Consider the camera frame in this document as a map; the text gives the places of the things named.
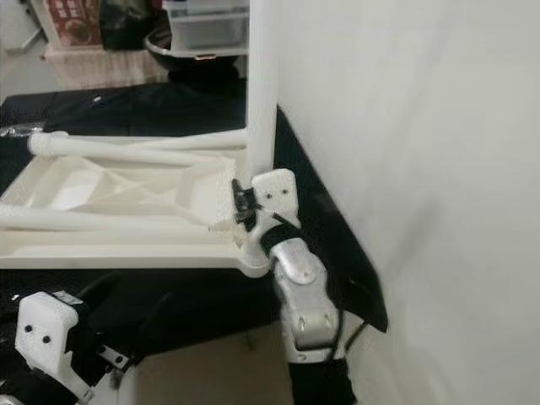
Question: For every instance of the black round bowl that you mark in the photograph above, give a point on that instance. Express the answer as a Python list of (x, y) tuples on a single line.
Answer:
[(194, 67)]

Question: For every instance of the clear plastic storage box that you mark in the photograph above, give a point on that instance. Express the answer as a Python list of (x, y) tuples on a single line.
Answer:
[(207, 29)]

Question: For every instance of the beige patterned bench cloth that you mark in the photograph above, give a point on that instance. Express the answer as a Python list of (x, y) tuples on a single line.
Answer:
[(101, 69)]

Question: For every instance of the red printed carton box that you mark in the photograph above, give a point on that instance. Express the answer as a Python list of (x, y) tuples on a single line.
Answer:
[(74, 21)]

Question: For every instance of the black table cloth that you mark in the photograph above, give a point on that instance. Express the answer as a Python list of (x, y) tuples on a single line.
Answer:
[(135, 110)]

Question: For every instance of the narrow clear tape strip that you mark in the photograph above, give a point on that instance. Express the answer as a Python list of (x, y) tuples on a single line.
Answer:
[(17, 131)]

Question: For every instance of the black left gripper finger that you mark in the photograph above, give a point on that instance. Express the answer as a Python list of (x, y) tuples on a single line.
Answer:
[(155, 327), (99, 287)]

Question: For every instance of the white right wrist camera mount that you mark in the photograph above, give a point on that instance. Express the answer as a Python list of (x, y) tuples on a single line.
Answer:
[(274, 190)]

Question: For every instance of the black plastic bag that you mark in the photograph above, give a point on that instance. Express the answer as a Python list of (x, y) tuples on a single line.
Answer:
[(126, 21)]

